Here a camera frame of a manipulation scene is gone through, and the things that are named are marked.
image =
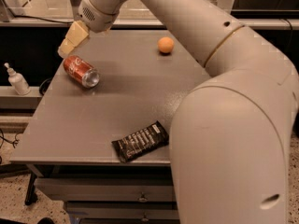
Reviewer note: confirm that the black snack bar wrapper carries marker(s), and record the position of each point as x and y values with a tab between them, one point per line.
141	142

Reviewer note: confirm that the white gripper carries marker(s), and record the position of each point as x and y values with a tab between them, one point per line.
93	16

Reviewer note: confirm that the white pump bottle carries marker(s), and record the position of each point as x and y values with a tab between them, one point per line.
17	81

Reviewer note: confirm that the red coke can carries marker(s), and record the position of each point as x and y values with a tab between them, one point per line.
81	71

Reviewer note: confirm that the grey drawer cabinet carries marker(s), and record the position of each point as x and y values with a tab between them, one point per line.
70	134

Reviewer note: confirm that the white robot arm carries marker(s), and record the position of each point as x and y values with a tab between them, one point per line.
230	136

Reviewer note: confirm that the grey drawer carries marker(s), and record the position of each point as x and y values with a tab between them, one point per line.
122	210
106	190

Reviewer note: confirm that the orange fruit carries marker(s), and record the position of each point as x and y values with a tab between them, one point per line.
165	45

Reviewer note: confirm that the top grey drawer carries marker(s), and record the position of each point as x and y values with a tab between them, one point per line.
106	190

